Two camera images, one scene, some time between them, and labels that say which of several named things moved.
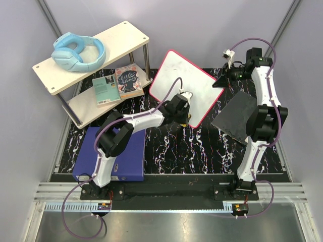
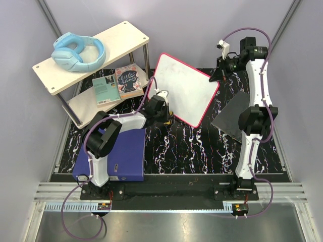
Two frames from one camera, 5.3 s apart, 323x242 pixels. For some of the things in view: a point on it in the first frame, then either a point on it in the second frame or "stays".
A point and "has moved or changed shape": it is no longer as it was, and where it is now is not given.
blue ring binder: x=129 y=165 stays
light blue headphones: x=67 y=54 stays
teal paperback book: x=106 y=89 stays
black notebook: x=233 y=119 stays
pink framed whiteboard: x=195 y=80 has moved or changed shape
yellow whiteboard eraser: x=184 y=124 has moved or changed shape
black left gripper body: x=180 y=117 → x=162 y=116
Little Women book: x=128 y=81 stays
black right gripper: x=222 y=81 → x=218 y=74
